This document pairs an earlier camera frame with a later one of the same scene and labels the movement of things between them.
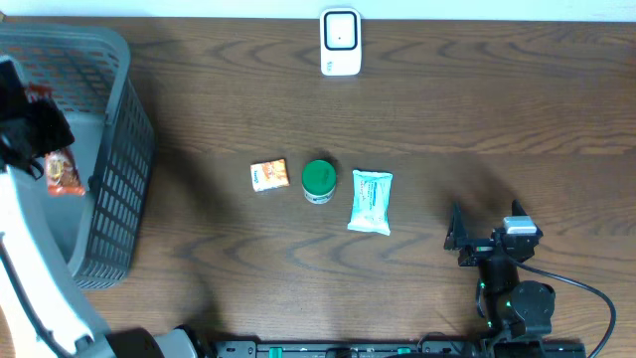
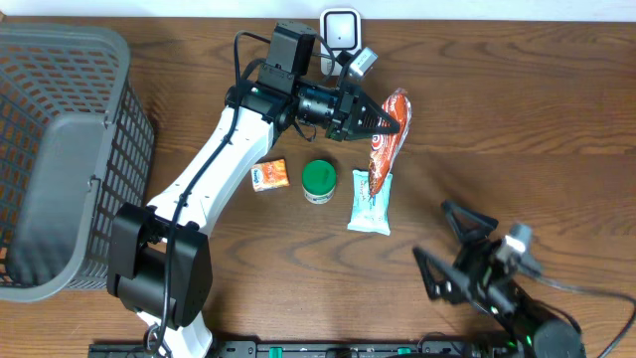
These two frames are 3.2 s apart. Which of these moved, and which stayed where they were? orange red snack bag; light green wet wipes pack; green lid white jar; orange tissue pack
Moved: orange red snack bag
Stayed: light green wet wipes pack; green lid white jar; orange tissue pack
